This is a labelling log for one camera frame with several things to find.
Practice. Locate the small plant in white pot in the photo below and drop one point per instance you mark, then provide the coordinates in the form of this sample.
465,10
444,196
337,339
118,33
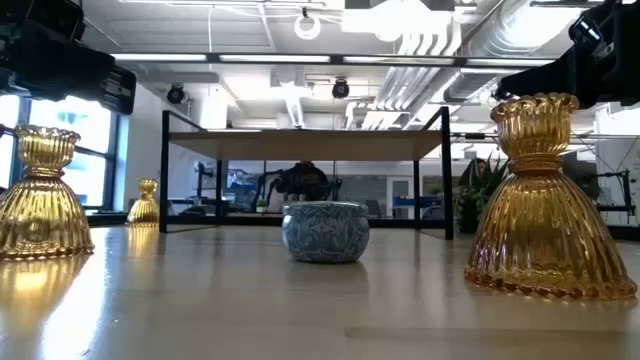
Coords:
261,205

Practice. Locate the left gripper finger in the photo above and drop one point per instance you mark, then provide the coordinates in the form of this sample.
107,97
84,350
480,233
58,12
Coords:
120,90

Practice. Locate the potted green succulent plant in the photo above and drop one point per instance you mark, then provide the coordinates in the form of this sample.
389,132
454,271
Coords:
475,200

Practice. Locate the black background robot arm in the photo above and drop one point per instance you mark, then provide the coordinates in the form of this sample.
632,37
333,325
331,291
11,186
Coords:
265,190
625,190

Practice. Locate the black ceiling spotlight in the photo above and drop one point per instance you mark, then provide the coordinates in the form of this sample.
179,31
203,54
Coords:
176,94
340,89

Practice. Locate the amber glass candlestick holder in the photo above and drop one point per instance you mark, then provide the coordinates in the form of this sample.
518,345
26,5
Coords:
144,210
540,225
40,215

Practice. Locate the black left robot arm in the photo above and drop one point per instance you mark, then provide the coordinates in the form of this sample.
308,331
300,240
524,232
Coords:
45,17

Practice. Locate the black bar with light strips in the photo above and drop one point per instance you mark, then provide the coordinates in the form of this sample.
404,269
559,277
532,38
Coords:
275,58

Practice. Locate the wooden shelf riser black frame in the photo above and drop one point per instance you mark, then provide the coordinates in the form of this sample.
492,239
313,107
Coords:
300,145

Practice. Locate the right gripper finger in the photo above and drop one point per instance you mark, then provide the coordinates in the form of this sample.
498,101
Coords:
565,80

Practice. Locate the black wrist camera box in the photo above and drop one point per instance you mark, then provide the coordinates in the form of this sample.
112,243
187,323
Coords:
587,31

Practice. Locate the silver ventilation duct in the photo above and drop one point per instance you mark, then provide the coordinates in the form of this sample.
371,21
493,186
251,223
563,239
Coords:
510,30

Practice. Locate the black background monitor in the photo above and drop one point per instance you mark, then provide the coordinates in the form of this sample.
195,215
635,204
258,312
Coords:
582,175

